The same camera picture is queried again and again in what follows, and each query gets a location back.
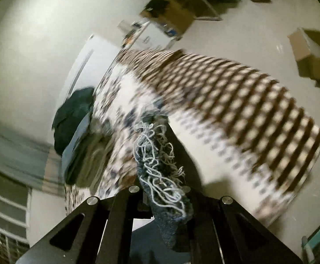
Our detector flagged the dark blue denim pant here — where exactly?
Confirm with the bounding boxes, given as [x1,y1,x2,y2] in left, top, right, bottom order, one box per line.
[133,110,193,253]

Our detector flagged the dark green clothing pile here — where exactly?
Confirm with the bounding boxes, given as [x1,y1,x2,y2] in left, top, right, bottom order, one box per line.
[51,86,94,156]

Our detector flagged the white floral bed sheet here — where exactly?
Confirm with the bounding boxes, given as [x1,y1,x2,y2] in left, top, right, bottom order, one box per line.
[63,60,296,227]

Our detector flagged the teal metal rack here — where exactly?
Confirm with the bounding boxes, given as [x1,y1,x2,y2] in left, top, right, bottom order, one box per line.
[301,214,320,264]

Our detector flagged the brown checkered blanket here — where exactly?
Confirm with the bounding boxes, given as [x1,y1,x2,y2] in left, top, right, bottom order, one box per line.
[116,48,320,196]

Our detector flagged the brown cardboard box with items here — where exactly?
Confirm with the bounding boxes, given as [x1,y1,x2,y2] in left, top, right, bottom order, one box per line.
[140,0,221,39]

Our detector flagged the open cardboard box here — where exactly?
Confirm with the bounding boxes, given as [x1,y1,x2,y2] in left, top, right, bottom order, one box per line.
[288,28,320,88]

